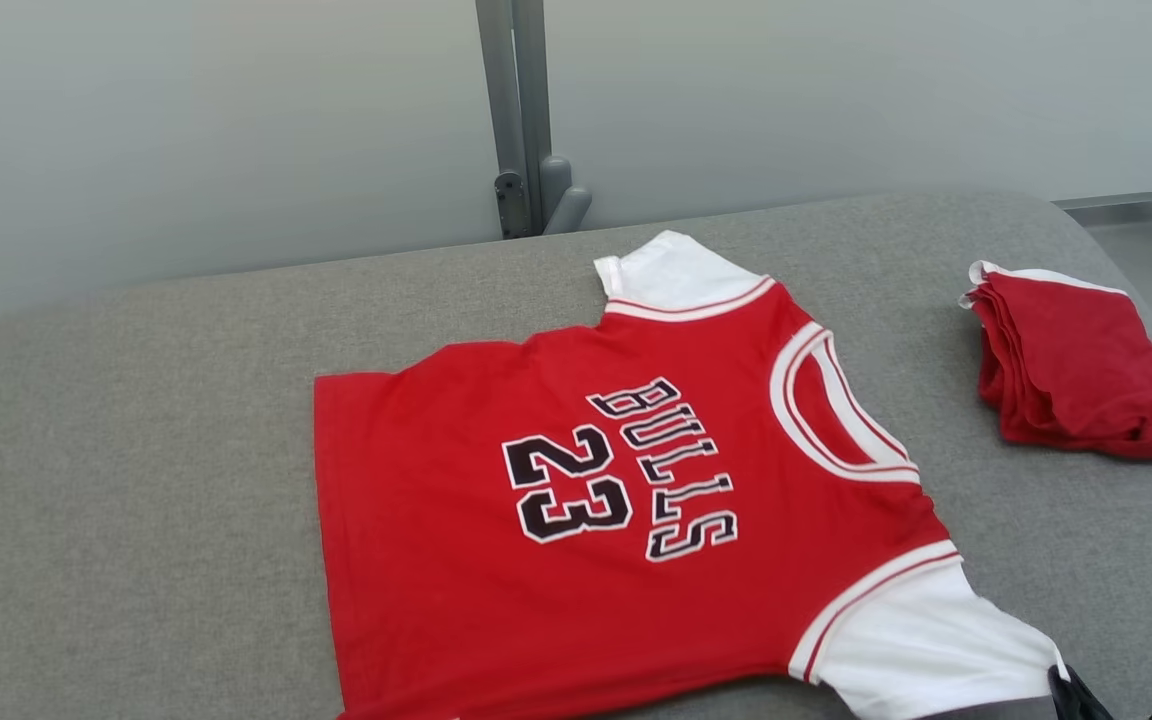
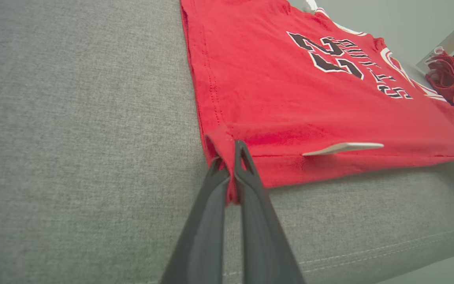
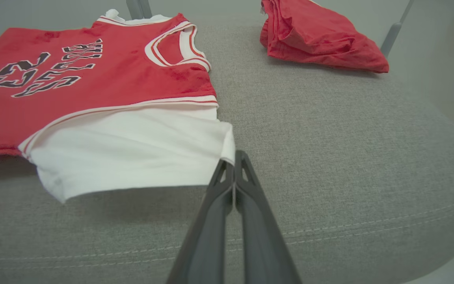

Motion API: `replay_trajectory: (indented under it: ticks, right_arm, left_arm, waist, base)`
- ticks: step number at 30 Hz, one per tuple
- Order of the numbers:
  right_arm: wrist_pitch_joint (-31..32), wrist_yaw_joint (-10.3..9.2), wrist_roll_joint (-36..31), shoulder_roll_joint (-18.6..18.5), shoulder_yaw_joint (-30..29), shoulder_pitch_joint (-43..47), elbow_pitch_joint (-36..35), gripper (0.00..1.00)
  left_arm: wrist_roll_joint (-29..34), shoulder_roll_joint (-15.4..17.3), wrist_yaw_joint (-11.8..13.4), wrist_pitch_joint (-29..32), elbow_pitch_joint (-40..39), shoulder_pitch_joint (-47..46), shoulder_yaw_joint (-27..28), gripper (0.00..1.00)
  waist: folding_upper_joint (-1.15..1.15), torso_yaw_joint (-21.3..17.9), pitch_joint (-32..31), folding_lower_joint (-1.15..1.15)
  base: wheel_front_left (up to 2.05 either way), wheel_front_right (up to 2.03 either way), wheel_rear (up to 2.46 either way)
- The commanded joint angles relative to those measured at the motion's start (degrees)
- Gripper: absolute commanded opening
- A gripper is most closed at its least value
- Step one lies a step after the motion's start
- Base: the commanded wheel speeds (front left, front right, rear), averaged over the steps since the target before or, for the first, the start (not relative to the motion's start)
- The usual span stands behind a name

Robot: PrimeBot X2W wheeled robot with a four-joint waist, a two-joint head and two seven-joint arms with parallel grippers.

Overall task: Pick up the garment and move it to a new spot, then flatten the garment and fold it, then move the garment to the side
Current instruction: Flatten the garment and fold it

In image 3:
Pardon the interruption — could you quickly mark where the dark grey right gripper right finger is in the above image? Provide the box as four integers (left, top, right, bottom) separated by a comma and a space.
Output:
234, 149, 303, 284

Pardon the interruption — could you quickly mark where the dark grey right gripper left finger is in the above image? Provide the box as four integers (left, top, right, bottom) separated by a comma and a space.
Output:
167, 159, 236, 284

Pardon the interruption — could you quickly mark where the red white basketball jersey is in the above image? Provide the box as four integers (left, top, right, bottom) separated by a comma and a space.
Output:
0, 9, 236, 204

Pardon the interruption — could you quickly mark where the red shorts white stripe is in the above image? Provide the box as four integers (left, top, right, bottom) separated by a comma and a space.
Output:
260, 0, 390, 74

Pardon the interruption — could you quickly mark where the grey fabric sofa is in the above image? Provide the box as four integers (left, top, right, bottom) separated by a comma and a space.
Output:
0, 16, 454, 284

